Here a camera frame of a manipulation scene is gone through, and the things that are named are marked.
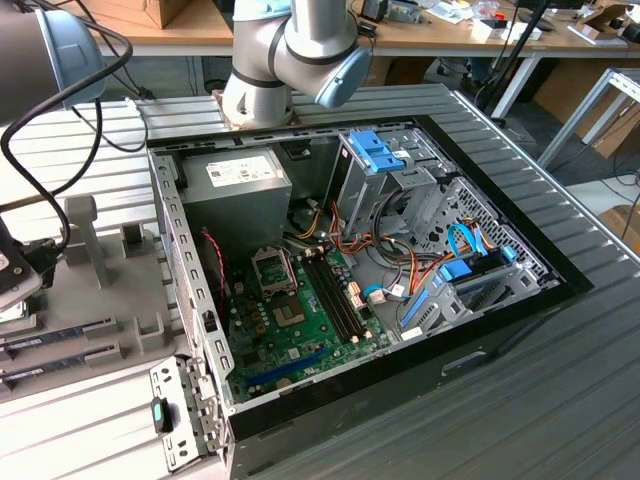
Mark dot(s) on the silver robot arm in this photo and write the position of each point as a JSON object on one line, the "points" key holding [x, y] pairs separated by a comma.
{"points": [[305, 30]]}

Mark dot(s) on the CPU socket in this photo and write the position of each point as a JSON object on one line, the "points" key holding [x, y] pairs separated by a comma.
{"points": [[287, 312]]}

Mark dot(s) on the grey metal disk bay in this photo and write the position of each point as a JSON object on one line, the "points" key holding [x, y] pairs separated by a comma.
{"points": [[357, 200]]}

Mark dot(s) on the black RAM slot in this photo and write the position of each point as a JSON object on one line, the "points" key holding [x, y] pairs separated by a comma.
{"points": [[335, 300], [329, 300], [351, 300], [345, 300]]}

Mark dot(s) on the grey Dell power supply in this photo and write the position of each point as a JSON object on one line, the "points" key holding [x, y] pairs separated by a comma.
{"points": [[235, 215]]}

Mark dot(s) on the blue disk carrier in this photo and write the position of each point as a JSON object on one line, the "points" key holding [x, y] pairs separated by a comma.
{"points": [[372, 145]]}

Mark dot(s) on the green motherboard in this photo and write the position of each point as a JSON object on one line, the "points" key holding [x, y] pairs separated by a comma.
{"points": [[280, 350]]}

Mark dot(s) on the blue expansion slot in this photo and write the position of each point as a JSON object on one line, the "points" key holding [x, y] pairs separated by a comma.
{"points": [[287, 367]]}

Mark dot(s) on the blue drive release tab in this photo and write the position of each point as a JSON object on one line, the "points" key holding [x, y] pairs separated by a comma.
{"points": [[456, 272]]}

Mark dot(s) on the grey optical drive bay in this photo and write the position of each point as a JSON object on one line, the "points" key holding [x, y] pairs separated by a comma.
{"points": [[450, 310]]}

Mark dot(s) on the black PC case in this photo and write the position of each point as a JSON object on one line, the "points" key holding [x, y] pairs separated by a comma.
{"points": [[375, 410]]}

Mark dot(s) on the grey parts rack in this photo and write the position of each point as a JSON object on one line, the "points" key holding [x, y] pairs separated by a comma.
{"points": [[125, 300]]}

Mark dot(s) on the teal black case latch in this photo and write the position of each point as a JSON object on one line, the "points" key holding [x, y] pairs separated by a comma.
{"points": [[159, 415]]}

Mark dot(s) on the black stand pole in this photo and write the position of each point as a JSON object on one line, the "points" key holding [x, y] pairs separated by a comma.
{"points": [[525, 47]]}

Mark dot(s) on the white flat box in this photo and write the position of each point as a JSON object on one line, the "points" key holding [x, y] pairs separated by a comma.
{"points": [[515, 34]]}

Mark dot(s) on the closed brown cardboard box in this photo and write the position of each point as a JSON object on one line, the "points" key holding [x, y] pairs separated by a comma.
{"points": [[150, 10]]}

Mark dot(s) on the RAM stick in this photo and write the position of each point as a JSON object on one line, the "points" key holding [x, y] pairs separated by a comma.
{"points": [[40, 342], [35, 372]]}

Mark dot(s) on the small cardboard box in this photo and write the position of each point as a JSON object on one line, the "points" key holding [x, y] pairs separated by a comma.
{"points": [[622, 220]]}

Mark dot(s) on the flat cardboard sheet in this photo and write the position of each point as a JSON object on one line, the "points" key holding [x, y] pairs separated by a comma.
{"points": [[620, 132]]}

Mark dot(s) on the open cardboard box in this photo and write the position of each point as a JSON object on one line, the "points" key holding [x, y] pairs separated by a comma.
{"points": [[600, 20]]}

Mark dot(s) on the blue plastic drive rail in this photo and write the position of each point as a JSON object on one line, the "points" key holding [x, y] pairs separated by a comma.
{"points": [[417, 307]]}

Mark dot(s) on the wooden desk white frame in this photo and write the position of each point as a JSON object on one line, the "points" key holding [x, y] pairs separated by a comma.
{"points": [[200, 25], [435, 35]]}

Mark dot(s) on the aluminium profile frame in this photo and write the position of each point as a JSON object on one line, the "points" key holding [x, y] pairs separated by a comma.
{"points": [[572, 117]]}

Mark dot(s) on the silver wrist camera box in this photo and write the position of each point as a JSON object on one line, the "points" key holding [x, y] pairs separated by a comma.
{"points": [[20, 280]]}

